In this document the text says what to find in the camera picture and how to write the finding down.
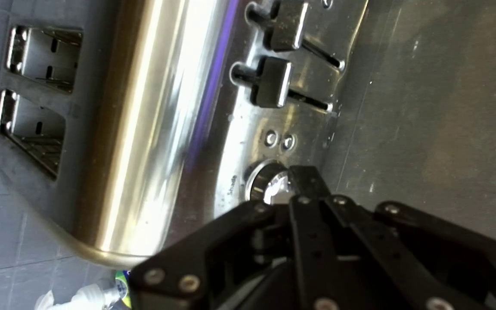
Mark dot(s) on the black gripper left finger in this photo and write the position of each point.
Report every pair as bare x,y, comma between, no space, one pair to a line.
202,259

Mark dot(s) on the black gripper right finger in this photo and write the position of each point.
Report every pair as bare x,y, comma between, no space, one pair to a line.
420,259

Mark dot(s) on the stainless steel toaster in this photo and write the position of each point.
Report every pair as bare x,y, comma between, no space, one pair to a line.
145,114

